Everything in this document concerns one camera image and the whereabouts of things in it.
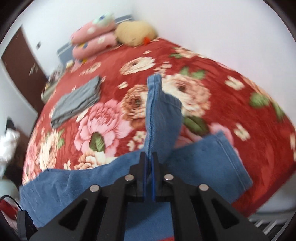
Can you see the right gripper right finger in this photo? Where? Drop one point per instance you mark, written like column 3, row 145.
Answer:
column 199, row 212

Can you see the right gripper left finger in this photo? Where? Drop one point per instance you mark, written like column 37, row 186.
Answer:
column 89, row 204

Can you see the blue denim jeans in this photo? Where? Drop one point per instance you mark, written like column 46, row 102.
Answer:
column 211, row 161

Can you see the red cylindrical object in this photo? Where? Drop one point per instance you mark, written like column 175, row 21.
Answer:
column 9, row 208

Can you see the white puffy jacket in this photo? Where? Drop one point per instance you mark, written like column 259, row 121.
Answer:
column 9, row 143

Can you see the black garment on chair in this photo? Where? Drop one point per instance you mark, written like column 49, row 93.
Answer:
column 10, row 124

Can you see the red floral bed blanket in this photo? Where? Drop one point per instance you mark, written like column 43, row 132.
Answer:
column 207, row 123

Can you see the folded grey pants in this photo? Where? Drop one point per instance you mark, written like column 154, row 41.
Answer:
column 76, row 101

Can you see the pale green nightstand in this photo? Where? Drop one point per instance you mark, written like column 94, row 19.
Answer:
column 49, row 89

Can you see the grey bed headboard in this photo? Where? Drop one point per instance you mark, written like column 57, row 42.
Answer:
column 65, row 52

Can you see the dark brown wooden door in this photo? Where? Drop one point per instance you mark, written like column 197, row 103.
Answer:
column 18, row 59

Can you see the lower pink floral quilt roll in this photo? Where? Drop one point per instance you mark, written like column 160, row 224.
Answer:
column 94, row 46

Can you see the pink floral quilt roll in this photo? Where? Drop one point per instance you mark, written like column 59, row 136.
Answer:
column 94, row 28
column 94, row 46

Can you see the tan duck plush pillow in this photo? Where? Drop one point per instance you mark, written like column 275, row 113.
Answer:
column 135, row 33

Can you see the upper pink floral quilt roll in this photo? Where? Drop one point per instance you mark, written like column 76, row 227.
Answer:
column 94, row 28

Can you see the silver door handle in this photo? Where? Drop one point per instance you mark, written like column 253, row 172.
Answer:
column 33, row 69

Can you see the black wall switch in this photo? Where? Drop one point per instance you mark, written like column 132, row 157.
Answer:
column 38, row 45

